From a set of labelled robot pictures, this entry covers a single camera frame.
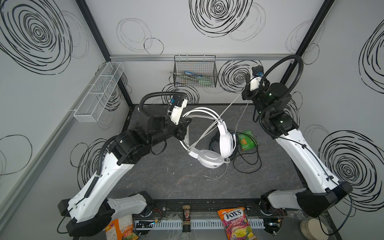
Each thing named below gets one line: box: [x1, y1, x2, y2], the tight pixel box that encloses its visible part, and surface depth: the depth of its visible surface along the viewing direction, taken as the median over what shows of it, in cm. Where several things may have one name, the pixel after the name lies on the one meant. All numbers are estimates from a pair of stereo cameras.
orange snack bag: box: [105, 214, 139, 240], surface depth 67 cm
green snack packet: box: [238, 130, 259, 152], surface depth 96 cm
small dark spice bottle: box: [182, 204, 191, 233], surface depth 70 cm
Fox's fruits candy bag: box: [217, 207, 257, 240], surface depth 68 cm
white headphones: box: [179, 107, 236, 169], surface depth 52 cm
